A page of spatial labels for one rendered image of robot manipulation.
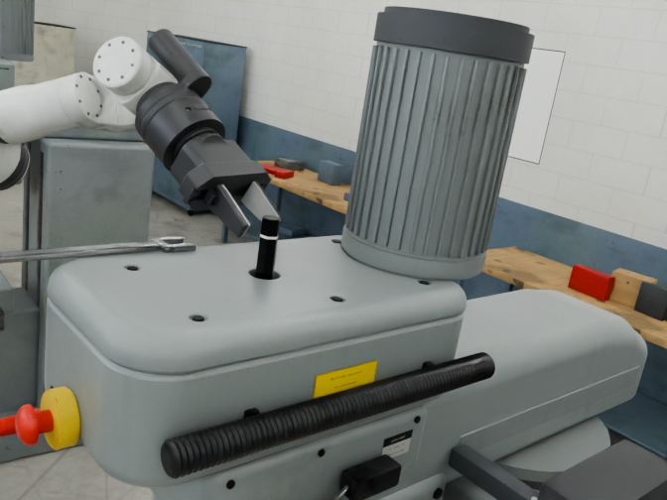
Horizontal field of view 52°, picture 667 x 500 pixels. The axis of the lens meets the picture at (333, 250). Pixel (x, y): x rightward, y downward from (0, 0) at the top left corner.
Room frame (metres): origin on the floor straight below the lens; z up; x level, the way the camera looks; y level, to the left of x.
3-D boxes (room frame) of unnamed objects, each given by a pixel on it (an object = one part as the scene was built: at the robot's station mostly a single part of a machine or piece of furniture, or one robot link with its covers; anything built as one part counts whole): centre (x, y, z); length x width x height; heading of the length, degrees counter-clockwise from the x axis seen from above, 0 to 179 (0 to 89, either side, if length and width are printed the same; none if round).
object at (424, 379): (0.67, -0.05, 1.79); 0.45 x 0.04 x 0.04; 133
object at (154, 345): (0.77, 0.06, 1.81); 0.47 x 0.26 x 0.16; 133
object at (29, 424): (0.58, 0.26, 1.76); 0.04 x 0.03 x 0.04; 43
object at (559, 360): (1.09, -0.29, 1.66); 0.80 x 0.23 x 0.20; 133
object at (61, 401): (0.60, 0.24, 1.76); 0.06 x 0.02 x 0.06; 43
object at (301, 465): (0.78, 0.04, 1.68); 0.34 x 0.24 x 0.10; 133
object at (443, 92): (0.92, -0.11, 2.05); 0.20 x 0.20 x 0.32
